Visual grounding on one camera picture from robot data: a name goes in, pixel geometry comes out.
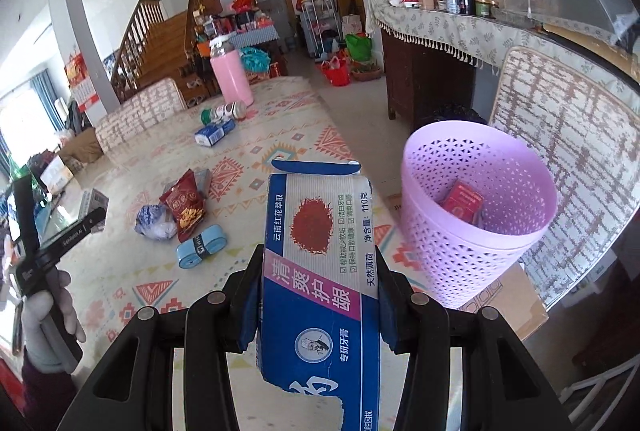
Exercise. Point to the checkered cloth table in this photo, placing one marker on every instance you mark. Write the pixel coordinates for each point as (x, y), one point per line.
(255, 36)

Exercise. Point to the dark red carton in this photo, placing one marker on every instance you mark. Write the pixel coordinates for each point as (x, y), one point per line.
(462, 201)

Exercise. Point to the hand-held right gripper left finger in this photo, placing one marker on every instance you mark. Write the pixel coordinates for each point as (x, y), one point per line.
(247, 316)

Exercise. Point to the green capped bottle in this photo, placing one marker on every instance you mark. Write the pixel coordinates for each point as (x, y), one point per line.
(225, 112)

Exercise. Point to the lilac plastic basket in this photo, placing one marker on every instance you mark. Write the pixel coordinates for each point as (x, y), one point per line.
(440, 236)

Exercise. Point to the green bag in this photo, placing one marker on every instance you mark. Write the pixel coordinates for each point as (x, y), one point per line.
(359, 47)

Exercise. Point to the patterned fabric chair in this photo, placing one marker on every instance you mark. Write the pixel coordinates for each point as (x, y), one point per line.
(575, 136)
(140, 111)

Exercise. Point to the wooden staircase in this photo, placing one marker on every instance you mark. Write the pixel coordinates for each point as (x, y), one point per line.
(160, 46)

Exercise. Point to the blue toothpaste box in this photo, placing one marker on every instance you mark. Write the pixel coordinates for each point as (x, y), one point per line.
(320, 311)

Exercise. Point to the small white box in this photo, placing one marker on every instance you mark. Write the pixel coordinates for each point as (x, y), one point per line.
(95, 201)

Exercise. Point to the red wall calendar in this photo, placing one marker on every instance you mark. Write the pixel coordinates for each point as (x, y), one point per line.
(80, 81)

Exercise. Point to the pink thermos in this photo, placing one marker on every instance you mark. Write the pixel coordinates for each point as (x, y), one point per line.
(230, 76)

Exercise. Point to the person's left forearm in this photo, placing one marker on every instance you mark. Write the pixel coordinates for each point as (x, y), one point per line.
(45, 401)

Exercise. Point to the person's left hand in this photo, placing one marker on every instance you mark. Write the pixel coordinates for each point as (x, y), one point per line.
(35, 336)

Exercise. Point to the blue curtain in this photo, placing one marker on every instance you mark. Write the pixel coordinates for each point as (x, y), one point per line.
(45, 96)

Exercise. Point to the red snack packet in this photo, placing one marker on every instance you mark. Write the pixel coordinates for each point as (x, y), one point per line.
(185, 203)

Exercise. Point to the brown cushion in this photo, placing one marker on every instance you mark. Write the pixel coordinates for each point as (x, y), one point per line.
(82, 146)

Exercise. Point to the leaf print table runner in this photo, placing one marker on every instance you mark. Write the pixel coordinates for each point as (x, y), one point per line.
(450, 28)

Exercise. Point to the cardboard box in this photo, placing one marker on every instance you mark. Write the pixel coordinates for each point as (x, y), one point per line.
(510, 306)

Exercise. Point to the light blue tape roll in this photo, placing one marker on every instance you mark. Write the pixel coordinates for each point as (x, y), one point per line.
(200, 248)

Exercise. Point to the metal rack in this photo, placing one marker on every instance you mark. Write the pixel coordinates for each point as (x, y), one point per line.
(320, 26)

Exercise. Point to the dark wooden sideboard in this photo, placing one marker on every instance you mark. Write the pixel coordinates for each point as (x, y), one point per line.
(425, 71)

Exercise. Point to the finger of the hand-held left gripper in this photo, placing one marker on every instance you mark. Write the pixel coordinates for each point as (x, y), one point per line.
(25, 216)
(70, 233)

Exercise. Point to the blue white plastic bag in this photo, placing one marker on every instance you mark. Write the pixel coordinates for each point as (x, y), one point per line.
(155, 223)

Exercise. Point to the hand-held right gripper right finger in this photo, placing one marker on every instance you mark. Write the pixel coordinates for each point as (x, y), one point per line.
(390, 321)

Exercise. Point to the blue white tissue pack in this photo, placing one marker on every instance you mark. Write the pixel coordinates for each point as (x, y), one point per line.
(212, 134)

